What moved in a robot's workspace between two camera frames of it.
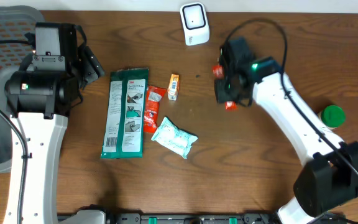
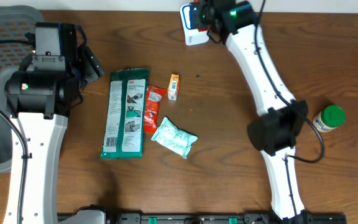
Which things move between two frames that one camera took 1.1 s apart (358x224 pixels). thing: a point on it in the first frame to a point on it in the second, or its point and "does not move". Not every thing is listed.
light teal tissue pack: x=173 y=138 does not move
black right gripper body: x=229 y=89 to x=203 y=14
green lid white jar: x=332 y=116 does not move
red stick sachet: x=218 y=72 to x=203 y=30
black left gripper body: x=84 y=70 does not move
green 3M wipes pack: x=124 y=114 does not move
